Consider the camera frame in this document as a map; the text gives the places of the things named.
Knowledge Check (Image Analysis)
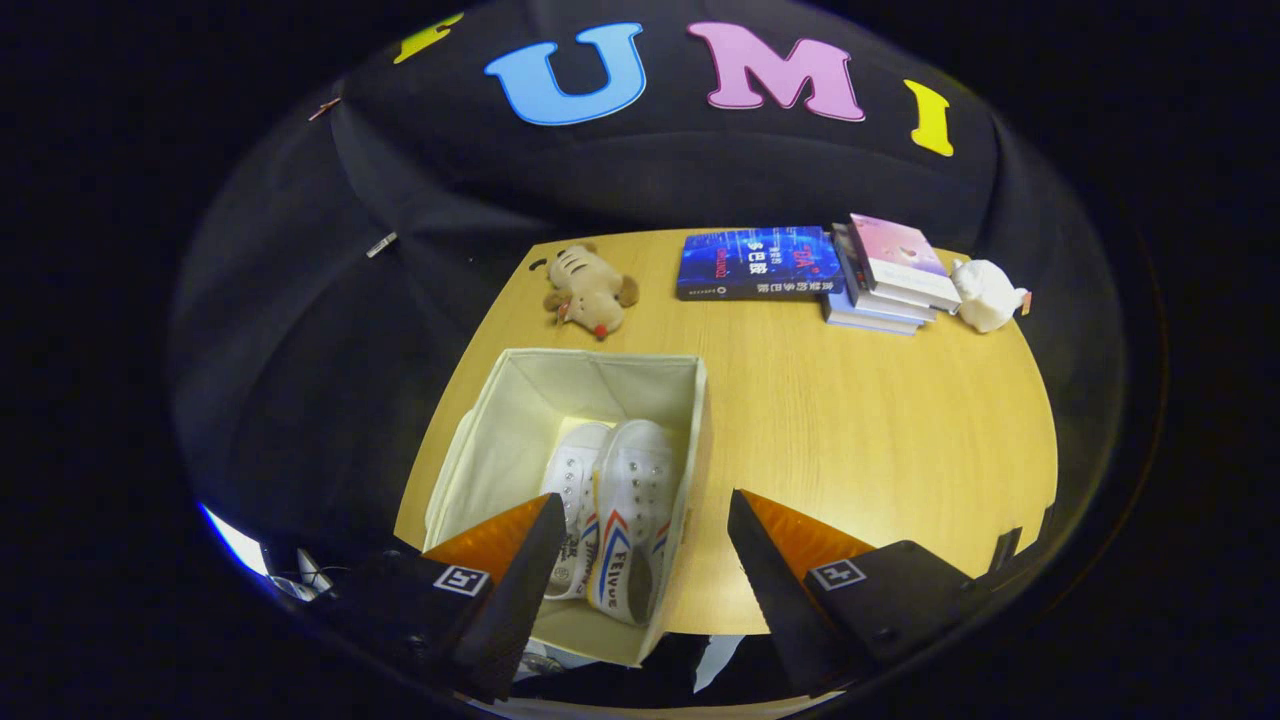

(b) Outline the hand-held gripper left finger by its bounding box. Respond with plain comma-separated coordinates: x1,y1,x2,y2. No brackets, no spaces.
320,492,568,703

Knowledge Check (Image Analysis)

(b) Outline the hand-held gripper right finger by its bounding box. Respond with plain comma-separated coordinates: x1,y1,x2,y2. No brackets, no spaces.
727,488,1001,699

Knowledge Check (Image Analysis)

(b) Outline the white canvas shoe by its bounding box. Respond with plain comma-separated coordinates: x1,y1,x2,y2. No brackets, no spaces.
540,421,613,601
587,419,679,627

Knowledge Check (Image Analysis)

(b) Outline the beige fabric storage box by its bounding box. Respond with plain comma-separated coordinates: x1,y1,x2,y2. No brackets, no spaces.
422,347,714,668

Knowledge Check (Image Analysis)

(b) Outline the lit monitor screen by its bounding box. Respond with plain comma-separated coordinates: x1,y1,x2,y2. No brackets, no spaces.
197,503,271,579

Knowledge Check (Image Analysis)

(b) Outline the pale blue book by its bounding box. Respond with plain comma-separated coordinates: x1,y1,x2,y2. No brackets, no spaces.
822,290,926,336

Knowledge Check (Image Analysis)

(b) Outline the white paperback book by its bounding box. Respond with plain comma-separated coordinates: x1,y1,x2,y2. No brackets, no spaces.
832,222,941,324

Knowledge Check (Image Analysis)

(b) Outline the black backdrop cloth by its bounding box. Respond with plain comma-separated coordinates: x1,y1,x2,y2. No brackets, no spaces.
170,0,1121,561

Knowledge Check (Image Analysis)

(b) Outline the tan plush dog toy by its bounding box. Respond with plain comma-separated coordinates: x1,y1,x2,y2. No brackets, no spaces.
543,243,640,341

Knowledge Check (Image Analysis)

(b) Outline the dark blue book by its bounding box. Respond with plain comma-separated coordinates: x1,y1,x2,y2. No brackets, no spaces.
676,226,846,302

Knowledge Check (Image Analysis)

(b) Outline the pink cover book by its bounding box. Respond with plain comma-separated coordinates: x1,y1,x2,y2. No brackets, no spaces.
848,213,963,313

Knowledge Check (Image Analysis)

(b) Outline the white plush toy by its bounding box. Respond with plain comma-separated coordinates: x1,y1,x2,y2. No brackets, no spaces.
950,258,1031,334

